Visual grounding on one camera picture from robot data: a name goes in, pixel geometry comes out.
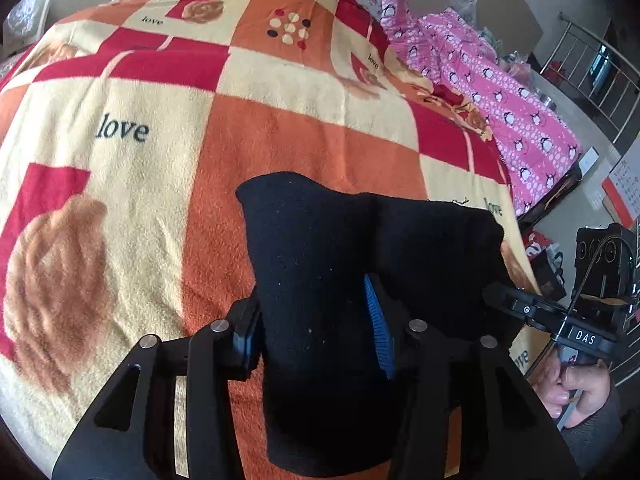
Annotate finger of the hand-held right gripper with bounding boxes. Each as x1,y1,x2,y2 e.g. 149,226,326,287
481,282,564,332

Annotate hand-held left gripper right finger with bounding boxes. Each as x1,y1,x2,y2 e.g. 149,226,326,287
362,274,584,480

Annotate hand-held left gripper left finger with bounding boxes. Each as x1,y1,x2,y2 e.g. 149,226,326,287
51,292,262,480

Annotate black pants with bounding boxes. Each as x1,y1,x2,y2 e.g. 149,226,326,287
235,172,527,479

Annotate person's right forearm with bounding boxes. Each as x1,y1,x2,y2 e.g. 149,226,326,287
559,385,632,480

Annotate person's right hand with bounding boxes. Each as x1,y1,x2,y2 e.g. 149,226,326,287
530,347,613,419

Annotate red bag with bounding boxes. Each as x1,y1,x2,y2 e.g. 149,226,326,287
521,229,564,272

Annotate red orange checkered blanket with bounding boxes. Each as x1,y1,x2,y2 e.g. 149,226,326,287
0,0,543,480

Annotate pink penguin print quilt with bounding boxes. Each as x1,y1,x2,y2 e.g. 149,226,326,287
378,0,584,217

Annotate metal stair railing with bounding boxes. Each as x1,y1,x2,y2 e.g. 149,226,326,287
537,11,640,149

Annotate clear plastic bag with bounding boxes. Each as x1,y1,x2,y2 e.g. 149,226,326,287
449,0,482,22

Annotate wall calendar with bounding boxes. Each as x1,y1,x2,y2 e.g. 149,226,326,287
601,156,640,224

